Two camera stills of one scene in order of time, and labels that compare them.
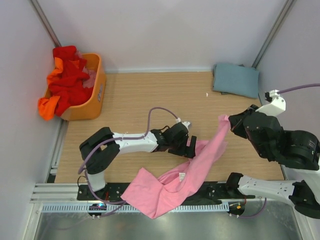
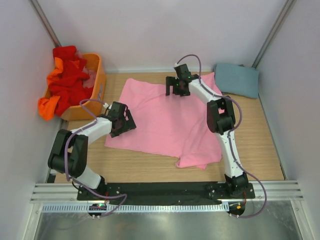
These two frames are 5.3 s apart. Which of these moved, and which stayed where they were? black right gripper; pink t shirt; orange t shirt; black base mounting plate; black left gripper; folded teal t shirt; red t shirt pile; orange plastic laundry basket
Moved: black left gripper; black right gripper; pink t shirt
Stayed: black base mounting plate; folded teal t shirt; orange plastic laundry basket; red t shirt pile; orange t shirt
